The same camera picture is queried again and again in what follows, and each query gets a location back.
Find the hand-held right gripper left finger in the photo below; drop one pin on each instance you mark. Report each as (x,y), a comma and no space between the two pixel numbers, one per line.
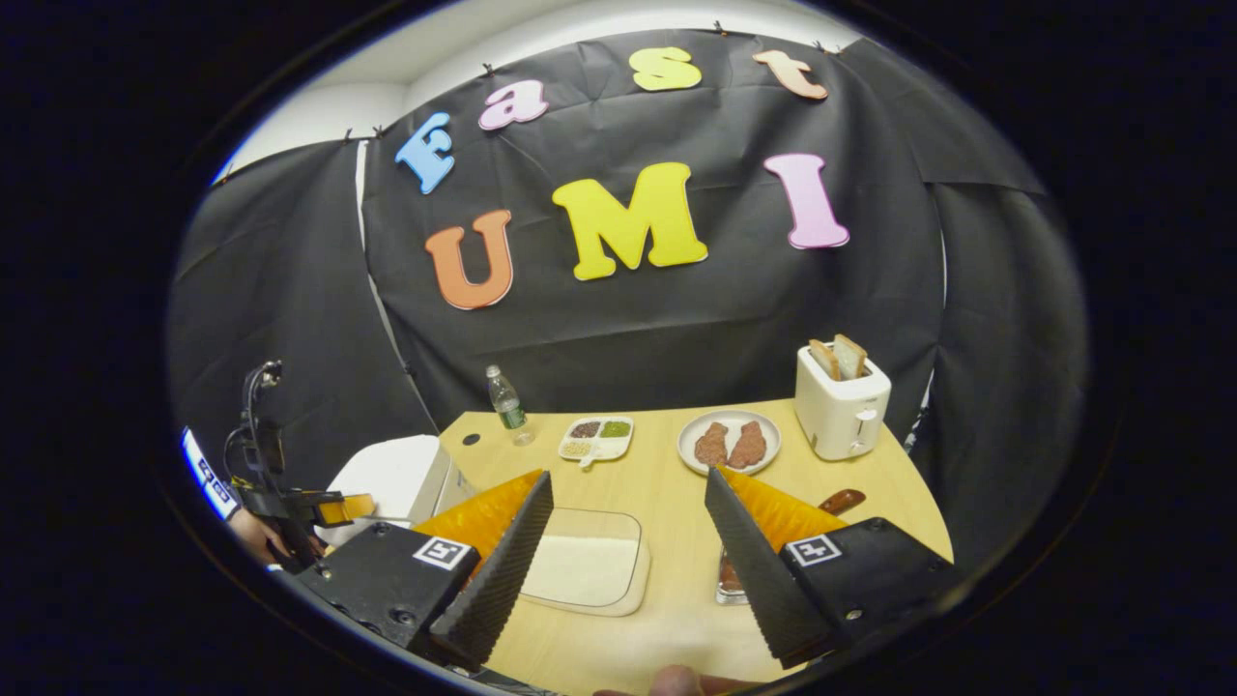
(503,580)

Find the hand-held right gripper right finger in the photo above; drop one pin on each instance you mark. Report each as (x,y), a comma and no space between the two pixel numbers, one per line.
(763,580)

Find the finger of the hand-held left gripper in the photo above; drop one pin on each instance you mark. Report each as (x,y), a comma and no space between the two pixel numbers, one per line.
(348,507)

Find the white rice cooker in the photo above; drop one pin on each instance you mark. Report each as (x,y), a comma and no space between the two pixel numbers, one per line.
(387,474)

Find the clear box of rice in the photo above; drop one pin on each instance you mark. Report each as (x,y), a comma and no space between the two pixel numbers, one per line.
(589,570)

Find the brown wooden spoon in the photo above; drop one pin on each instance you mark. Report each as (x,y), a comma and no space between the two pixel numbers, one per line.
(843,501)

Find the blue white printed panel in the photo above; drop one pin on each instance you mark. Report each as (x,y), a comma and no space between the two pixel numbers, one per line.
(208,474)

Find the brown meat piece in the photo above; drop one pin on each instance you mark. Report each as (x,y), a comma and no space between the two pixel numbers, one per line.
(711,445)
(747,445)

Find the white round plate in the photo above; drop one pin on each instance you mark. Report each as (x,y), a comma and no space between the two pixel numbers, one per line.
(730,416)

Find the white divided condiment dish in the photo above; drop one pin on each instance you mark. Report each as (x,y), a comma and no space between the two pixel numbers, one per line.
(596,440)

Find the clear plastic water bottle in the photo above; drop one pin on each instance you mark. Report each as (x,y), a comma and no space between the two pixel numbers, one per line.
(507,406)

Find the white toaster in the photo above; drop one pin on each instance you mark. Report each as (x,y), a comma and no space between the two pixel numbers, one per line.
(841,416)

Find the toast slice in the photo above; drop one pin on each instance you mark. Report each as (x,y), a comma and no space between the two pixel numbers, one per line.
(850,357)
(824,360)

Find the black backdrop cloth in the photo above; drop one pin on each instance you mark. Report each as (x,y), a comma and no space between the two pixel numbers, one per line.
(676,319)

